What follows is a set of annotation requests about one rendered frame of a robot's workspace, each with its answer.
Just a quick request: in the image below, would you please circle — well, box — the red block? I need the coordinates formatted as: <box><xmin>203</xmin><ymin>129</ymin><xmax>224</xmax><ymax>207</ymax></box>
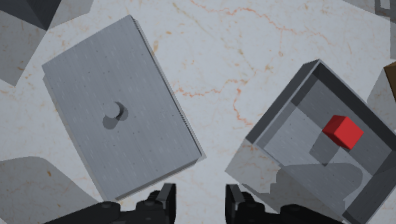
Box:
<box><xmin>322</xmin><ymin>115</ymin><xmax>364</xmax><ymax>150</ymax></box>

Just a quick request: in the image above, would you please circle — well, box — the grey metal lid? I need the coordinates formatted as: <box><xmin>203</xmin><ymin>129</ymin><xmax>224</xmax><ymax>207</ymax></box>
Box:
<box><xmin>41</xmin><ymin>15</ymin><xmax>202</xmax><ymax>201</ymax></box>

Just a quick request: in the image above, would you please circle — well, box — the brown cardboard box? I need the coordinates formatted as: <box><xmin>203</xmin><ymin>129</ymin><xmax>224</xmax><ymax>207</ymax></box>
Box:
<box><xmin>383</xmin><ymin>61</ymin><xmax>396</xmax><ymax>102</ymax></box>

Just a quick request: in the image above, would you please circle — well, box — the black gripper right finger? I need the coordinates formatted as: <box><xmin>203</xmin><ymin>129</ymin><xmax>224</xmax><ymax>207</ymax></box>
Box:
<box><xmin>225</xmin><ymin>184</ymin><xmax>344</xmax><ymax>224</ymax></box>

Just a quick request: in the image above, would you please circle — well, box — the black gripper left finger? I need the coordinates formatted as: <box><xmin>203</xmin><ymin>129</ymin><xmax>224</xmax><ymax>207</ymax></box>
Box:
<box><xmin>43</xmin><ymin>183</ymin><xmax>176</xmax><ymax>224</ymax></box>

